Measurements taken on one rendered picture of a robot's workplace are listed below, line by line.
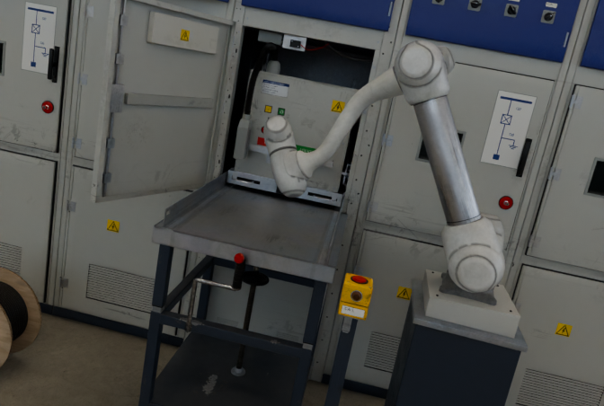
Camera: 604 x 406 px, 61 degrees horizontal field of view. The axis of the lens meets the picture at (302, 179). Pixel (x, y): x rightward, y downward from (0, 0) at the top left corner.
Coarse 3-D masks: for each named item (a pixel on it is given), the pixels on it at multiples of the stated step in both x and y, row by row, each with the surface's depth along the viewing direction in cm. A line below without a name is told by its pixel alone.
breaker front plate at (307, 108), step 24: (264, 96) 231; (288, 96) 230; (312, 96) 228; (336, 96) 227; (264, 120) 234; (312, 120) 231; (312, 144) 232; (240, 168) 239; (264, 168) 238; (336, 168) 233
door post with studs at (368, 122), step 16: (400, 0) 212; (384, 32) 215; (384, 48) 216; (384, 64) 217; (368, 112) 222; (368, 128) 223; (368, 144) 225; (352, 160) 227; (368, 160) 226; (352, 176) 229; (352, 192) 230; (352, 208) 231; (352, 224) 232; (336, 272) 238; (336, 288) 239; (336, 304) 241; (320, 352) 246; (320, 368) 248
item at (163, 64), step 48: (144, 0) 180; (144, 48) 189; (192, 48) 206; (144, 96) 193; (192, 96) 217; (96, 144) 183; (144, 144) 201; (192, 144) 225; (96, 192) 185; (144, 192) 204
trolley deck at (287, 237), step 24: (240, 192) 235; (192, 216) 189; (216, 216) 194; (240, 216) 200; (264, 216) 205; (288, 216) 211; (312, 216) 218; (168, 240) 172; (192, 240) 171; (216, 240) 170; (240, 240) 175; (264, 240) 179; (288, 240) 183; (312, 240) 188; (336, 240) 194; (264, 264) 169; (288, 264) 168; (312, 264) 167; (336, 264) 168
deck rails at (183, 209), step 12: (216, 180) 224; (192, 192) 195; (204, 192) 210; (216, 192) 225; (180, 204) 183; (192, 204) 198; (204, 204) 206; (168, 216) 174; (180, 216) 185; (336, 216) 223; (168, 228) 172; (336, 228) 207; (324, 240) 190; (324, 252) 177; (324, 264) 166
